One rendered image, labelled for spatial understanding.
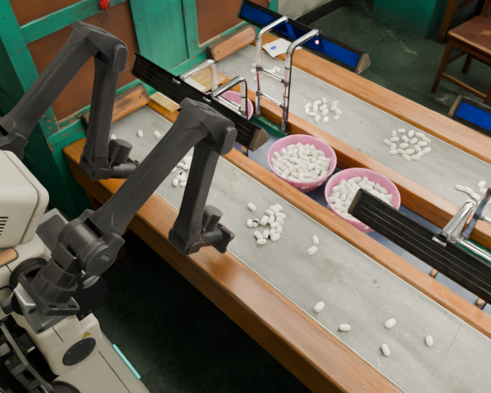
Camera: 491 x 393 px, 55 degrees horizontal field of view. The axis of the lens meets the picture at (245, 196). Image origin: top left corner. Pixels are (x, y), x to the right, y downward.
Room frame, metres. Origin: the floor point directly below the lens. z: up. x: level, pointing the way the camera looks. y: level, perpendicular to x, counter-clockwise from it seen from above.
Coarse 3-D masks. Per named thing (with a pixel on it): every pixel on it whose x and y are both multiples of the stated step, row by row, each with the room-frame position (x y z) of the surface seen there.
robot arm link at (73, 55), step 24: (72, 24) 1.11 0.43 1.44; (72, 48) 1.05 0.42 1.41; (96, 48) 1.07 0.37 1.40; (48, 72) 1.01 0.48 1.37; (72, 72) 1.03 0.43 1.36; (24, 96) 0.97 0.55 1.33; (48, 96) 0.98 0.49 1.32; (0, 120) 0.94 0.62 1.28; (24, 120) 0.92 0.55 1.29; (0, 144) 0.86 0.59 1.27; (24, 144) 0.89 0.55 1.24
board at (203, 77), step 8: (200, 72) 1.89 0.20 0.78; (208, 72) 1.88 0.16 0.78; (200, 80) 1.82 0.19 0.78; (208, 80) 1.82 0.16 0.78; (208, 88) 1.76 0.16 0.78; (152, 96) 1.71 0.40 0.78; (160, 96) 1.71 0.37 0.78; (160, 104) 1.65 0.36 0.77; (168, 104) 1.64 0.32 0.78; (176, 104) 1.64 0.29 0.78
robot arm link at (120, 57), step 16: (96, 64) 1.11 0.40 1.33; (112, 64) 1.08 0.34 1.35; (96, 80) 1.09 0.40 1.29; (112, 80) 1.09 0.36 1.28; (96, 96) 1.07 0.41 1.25; (112, 96) 1.09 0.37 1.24; (96, 112) 1.06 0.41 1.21; (112, 112) 1.08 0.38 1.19; (96, 128) 1.04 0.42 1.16; (96, 144) 1.03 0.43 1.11; (80, 160) 1.04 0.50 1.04; (96, 160) 1.01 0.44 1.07
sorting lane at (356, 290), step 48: (144, 144) 1.43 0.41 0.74; (240, 192) 1.16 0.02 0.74; (240, 240) 0.94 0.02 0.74; (288, 240) 0.94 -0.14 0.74; (336, 240) 0.94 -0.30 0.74; (288, 288) 0.76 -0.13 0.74; (336, 288) 0.75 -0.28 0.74; (384, 288) 0.75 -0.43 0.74; (336, 336) 0.59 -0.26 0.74; (384, 336) 0.59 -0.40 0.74; (432, 336) 0.59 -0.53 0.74; (480, 336) 0.59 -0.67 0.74; (432, 384) 0.45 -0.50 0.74; (480, 384) 0.45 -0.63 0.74
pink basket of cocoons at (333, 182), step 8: (352, 168) 1.24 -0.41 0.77; (360, 168) 1.24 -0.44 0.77; (336, 176) 1.21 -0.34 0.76; (344, 176) 1.23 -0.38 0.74; (352, 176) 1.23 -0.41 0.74; (360, 176) 1.23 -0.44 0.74; (368, 176) 1.23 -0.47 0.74; (376, 176) 1.21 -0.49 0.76; (384, 176) 1.20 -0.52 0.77; (328, 184) 1.17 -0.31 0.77; (336, 184) 1.20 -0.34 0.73; (384, 184) 1.18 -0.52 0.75; (392, 184) 1.16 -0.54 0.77; (328, 192) 1.15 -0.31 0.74; (392, 192) 1.14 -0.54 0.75; (328, 200) 1.09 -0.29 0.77; (392, 200) 1.11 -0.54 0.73; (400, 200) 1.08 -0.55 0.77; (352, 224) 1.00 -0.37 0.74; (360, 224) 0.98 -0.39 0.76
